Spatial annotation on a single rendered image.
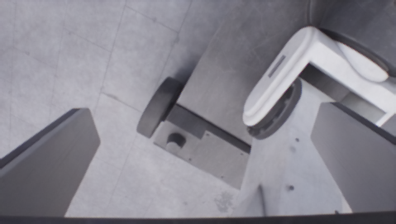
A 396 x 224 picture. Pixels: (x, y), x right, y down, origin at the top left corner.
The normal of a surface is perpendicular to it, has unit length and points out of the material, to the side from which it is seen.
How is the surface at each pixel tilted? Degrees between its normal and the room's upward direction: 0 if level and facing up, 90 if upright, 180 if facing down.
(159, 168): 0
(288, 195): 60
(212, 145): 0
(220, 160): 0
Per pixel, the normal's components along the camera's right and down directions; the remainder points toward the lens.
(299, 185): 0.35, -0.46
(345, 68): -0.47, 0.18
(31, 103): -0.15, 0.41
